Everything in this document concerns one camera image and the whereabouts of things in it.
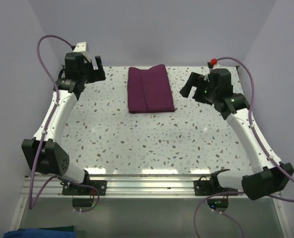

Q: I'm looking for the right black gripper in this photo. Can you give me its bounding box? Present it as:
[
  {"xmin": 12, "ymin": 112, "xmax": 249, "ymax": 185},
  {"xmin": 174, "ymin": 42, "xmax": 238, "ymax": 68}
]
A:
[{"xmin": 180, "ymin": 72, "xmax": 218, "ymax": 106}]

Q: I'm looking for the purple cloth wrap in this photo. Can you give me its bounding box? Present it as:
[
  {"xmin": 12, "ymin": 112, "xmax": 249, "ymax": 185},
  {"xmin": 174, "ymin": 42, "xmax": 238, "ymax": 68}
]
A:
[{"xmin": 127, "ymin": 64, "xmax": 175, "ymax": 114}]

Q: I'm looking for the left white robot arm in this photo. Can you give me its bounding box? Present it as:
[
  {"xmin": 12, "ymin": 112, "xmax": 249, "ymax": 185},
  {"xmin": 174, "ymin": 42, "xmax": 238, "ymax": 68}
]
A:
[{"xmin": 21, "ymin": 52, "xmax": 106, "ymax": 195}]

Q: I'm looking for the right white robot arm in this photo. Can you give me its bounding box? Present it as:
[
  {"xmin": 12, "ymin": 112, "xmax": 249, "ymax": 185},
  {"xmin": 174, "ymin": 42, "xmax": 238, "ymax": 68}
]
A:
[{"xmin": 180, "ymin": 68, "xmax": 294, "ymax": 200}]

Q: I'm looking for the green cloth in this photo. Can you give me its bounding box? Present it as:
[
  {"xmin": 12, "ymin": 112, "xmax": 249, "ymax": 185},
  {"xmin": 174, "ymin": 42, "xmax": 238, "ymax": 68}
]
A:
[{"xmin": 41, "ymin": 226, "xmax": 76, "ymax": 232}]

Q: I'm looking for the blue cloth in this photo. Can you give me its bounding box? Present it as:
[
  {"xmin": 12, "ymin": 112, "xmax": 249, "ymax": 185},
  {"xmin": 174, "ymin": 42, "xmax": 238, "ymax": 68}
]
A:
[{"xmin": 3, "ymin": 229, "xmax": 76, "ymax": 238}]

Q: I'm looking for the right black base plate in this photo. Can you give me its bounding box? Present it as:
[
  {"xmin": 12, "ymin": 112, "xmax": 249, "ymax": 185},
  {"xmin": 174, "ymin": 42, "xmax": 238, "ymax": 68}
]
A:
[{"xmin": 193, "ymin": 176, "xmax": 238, "ymax": 196}]

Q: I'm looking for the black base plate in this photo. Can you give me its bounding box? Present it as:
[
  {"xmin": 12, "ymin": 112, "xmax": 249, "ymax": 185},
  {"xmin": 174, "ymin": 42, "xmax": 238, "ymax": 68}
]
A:
[
  {"xmin": 60, "ymin": 180, "xmax": 107, "ymax": 196},
  {"xmin": 193, "ymin": 176, "xmax": 238, "ymax": 196}
]

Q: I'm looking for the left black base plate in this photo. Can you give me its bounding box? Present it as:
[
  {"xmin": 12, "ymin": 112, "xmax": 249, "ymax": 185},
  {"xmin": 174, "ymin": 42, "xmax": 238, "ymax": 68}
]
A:
[{"xmin": 60, "ymin": 180, "xmax": 107, "ymax": 196}]

